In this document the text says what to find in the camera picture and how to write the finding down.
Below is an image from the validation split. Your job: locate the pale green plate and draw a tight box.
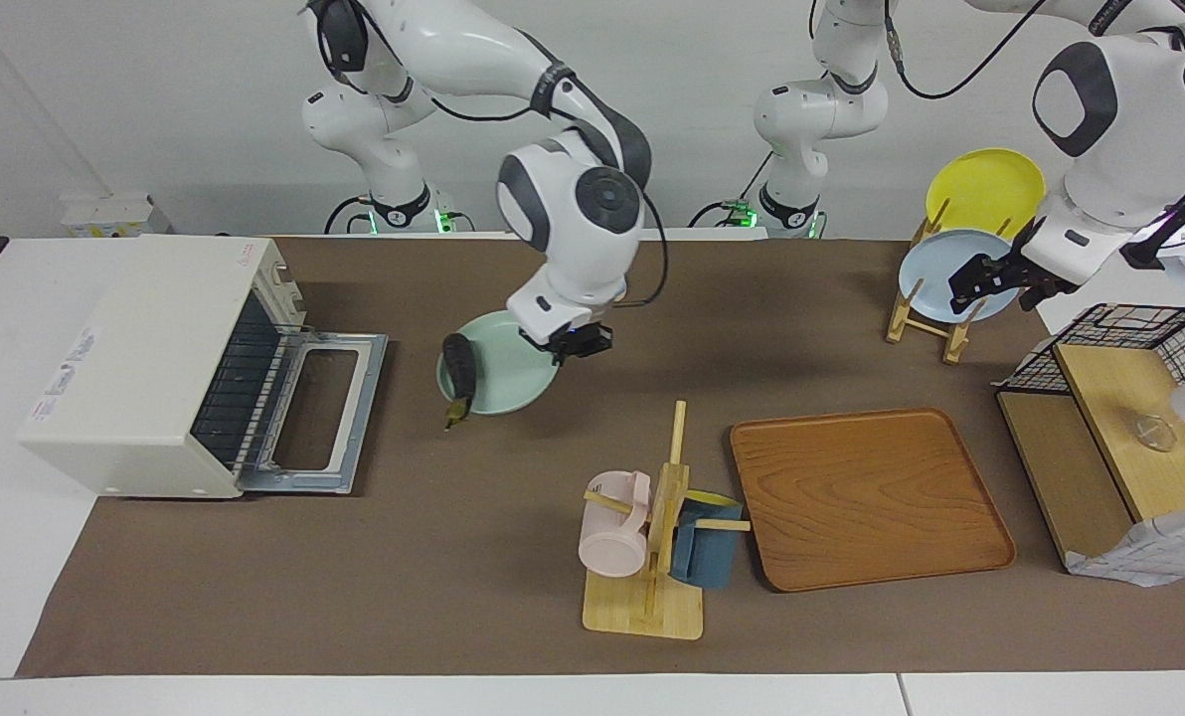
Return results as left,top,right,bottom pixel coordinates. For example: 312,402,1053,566
436,310,561,417

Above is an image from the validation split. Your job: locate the dark purple eggplant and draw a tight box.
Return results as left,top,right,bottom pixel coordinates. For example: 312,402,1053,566
440,333,476,431

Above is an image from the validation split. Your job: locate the glass oven door with handle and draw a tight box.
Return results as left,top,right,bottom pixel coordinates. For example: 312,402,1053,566
235,331,390,496

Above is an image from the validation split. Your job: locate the metal oven rack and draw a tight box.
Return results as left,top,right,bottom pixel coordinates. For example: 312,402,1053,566
193,293,307,470

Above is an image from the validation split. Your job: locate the white toaster oven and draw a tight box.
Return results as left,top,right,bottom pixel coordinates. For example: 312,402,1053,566
16,234,390,500

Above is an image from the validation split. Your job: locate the light blue plate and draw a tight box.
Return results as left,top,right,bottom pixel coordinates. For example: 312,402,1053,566
898,229,1023,324

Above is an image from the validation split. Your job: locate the wooden dish rack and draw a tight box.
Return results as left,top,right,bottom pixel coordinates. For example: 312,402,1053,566
886,199,1041,365

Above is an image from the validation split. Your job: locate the yellow plate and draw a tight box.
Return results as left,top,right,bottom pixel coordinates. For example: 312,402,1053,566
926,148,1048,242

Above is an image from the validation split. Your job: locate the wooden shelf unit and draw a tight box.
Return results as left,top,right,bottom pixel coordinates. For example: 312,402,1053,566
995,338,1185,573

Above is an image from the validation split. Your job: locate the pink mug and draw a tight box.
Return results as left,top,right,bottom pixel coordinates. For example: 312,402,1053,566
579,470,653,578

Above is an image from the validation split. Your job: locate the brown wooden serving tray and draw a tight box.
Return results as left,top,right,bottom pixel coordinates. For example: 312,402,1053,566
730,408,1017,594

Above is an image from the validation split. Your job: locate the dark blue mug yellow inside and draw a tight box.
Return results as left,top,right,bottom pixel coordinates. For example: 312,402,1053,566
670,489,745,590

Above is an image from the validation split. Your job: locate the wooden mug tree stand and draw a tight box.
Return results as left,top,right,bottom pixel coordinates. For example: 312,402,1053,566
583,401,753,640

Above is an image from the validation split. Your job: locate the white box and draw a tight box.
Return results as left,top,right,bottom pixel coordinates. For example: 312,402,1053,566
61,192,174,240

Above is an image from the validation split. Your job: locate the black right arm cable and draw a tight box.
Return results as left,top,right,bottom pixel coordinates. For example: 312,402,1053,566
394,60,669,309

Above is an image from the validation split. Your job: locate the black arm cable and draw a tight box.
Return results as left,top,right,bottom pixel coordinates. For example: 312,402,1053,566
394,60,669,309
886,0,1051,100

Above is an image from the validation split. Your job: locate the black base cable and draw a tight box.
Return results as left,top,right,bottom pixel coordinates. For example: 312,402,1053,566
324,194,375,235
690,149,777,228

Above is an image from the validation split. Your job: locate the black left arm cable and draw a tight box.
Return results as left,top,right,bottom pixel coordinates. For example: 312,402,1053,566
886,0,1051,100

